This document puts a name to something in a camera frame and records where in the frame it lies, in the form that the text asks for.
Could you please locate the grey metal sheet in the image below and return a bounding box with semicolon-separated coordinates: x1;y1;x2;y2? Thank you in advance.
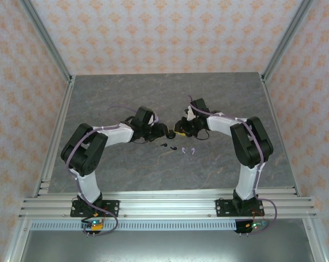
19;229;315;262

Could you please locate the right gripper thin black cable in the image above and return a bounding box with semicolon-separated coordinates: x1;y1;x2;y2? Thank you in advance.
196;128;210;141

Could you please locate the gripper thin black cable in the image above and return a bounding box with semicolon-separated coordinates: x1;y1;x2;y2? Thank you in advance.
196;128;210;141
125;116;154;145

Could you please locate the left gripper thin black cable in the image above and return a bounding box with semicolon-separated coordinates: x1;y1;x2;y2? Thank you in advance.
125;116;154;145

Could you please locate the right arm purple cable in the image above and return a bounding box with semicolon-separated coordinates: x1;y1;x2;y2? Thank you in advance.
187;94;277;235

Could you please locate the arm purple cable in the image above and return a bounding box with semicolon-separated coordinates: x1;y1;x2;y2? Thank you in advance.
65;104;139;236
187;94;277;235

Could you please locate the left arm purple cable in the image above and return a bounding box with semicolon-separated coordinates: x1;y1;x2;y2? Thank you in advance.
65;104;139;236

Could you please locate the aluminium rail frame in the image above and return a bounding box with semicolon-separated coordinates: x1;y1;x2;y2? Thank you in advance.
18;189;318;219

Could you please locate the aluminium side rail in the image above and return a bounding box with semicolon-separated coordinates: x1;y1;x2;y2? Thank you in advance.
258;73;302;196
34;76;77;197

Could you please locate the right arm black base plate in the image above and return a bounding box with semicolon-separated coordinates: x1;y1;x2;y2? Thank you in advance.
215;199;265;218

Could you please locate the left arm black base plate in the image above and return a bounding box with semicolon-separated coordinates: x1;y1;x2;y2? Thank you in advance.
70;200;120;218

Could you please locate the slotted grey cable duct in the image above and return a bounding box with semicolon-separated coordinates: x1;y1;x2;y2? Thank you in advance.
30;220;238;231

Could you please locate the aluminium corner post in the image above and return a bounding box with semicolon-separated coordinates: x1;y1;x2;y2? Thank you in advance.
18;0;74;82
261;0;315;82

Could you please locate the aluminium frame leg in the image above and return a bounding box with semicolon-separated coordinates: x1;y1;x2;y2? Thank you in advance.
303;218;326;262
4;218;31;262

